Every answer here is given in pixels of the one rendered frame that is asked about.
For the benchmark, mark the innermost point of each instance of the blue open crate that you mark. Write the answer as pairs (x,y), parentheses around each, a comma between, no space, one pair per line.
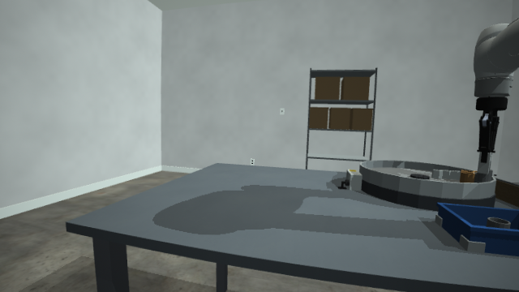
(480,239)

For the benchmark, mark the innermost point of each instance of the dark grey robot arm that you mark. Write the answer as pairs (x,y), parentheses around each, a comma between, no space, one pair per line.
(496,57)

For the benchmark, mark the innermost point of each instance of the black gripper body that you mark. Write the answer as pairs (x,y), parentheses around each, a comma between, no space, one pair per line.
(490,105)

